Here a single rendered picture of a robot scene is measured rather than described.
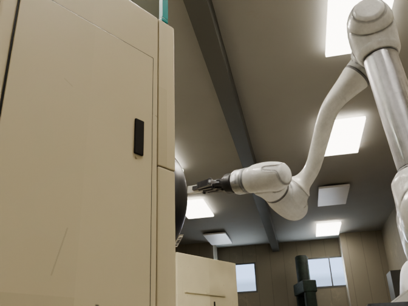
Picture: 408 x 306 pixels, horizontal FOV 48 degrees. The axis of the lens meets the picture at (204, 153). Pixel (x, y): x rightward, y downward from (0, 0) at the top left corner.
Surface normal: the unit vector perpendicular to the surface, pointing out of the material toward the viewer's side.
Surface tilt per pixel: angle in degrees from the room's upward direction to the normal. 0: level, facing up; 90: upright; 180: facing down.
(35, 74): 90
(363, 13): 81
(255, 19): 180
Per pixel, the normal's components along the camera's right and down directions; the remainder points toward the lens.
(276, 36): 0.04, 0.91
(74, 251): 0.74, -0.30
